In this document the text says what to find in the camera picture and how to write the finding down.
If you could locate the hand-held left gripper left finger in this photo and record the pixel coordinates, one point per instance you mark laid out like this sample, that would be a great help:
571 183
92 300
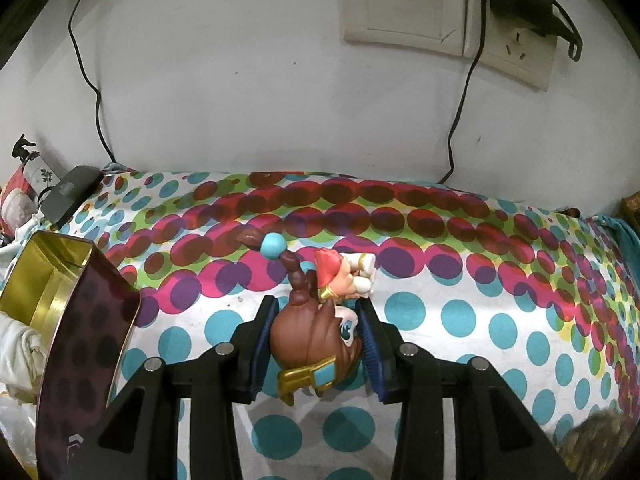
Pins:
257 370

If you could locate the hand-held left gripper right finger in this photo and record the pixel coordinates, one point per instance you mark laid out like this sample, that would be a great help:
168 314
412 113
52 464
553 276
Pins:
374 360

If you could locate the brown haired toy figurine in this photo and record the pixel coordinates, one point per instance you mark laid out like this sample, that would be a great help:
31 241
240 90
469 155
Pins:
305 340

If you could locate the gold tin box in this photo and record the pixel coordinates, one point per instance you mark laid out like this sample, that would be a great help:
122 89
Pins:
85 340

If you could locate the clear plastic bag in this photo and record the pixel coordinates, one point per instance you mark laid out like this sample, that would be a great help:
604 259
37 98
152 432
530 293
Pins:
17 430

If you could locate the polka dot tablecloth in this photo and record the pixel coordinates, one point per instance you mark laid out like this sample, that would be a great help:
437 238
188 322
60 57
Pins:
450 270

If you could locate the brown patterned object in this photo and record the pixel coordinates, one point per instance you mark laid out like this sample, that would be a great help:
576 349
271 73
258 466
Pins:
595 440

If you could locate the white crumpled cloth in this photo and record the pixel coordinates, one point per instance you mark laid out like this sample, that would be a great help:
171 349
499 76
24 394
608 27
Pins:
22 350

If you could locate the small brown object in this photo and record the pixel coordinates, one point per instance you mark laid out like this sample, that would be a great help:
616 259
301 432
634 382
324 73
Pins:
572 211

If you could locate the small black box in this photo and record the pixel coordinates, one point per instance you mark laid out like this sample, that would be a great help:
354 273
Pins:
70 192

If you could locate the teal cloth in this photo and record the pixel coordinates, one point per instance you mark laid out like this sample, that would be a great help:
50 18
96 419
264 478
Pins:
617 232

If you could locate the red snack packet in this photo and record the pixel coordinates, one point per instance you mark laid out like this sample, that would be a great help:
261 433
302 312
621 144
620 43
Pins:
15 205

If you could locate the spray bottle with black head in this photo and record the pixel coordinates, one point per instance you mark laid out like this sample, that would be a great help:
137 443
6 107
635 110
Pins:
37 172

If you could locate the brown gold object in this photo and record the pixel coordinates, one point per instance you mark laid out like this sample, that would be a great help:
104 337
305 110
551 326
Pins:
631 207

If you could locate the white wall socket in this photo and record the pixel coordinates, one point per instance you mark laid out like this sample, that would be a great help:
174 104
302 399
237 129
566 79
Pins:
520 65

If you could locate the white wall plate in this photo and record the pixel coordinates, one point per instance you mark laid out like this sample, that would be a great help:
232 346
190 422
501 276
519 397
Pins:
400 20

